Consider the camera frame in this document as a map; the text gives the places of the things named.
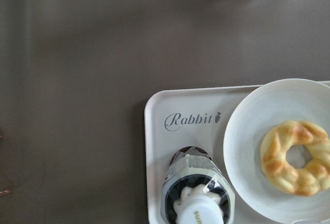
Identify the white serving tray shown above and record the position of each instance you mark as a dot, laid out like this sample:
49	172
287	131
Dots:
178	118

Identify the yellow donut pastry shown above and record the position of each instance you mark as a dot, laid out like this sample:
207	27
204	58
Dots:
295	158

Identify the white plate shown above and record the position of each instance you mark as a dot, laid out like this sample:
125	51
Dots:
257	201

